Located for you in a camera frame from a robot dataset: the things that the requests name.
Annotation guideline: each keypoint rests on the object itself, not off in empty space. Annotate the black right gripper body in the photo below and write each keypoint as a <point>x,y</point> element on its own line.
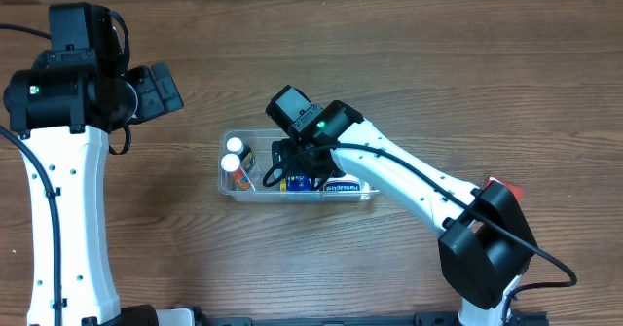
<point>296,162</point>

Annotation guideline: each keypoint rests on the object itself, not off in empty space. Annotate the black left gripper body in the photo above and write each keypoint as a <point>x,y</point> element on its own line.
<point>159,92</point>

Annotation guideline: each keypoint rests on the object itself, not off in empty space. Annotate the blue yellow VapoDrops box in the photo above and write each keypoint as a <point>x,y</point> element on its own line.
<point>296,183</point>

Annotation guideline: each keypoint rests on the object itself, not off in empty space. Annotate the white Hansaplast plaster box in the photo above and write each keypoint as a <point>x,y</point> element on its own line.
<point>346,183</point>

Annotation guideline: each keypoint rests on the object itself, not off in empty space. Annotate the dark bottle white cap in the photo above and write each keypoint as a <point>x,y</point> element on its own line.
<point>244,152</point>

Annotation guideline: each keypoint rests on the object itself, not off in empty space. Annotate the orange bottle white cap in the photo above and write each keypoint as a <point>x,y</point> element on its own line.
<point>231,164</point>

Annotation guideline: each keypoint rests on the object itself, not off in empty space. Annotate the red white packet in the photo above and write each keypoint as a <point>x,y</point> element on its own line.
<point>515,190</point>

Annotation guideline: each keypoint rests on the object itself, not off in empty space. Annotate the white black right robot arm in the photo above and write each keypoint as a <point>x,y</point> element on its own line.
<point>484,241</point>

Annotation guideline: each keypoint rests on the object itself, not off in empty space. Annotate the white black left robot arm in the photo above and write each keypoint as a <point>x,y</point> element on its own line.
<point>62,111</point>

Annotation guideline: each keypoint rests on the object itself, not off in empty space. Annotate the clear plastic container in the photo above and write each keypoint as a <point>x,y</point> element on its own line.
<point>260,141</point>

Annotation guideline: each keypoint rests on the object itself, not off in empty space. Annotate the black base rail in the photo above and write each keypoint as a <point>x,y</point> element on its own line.
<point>336,320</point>

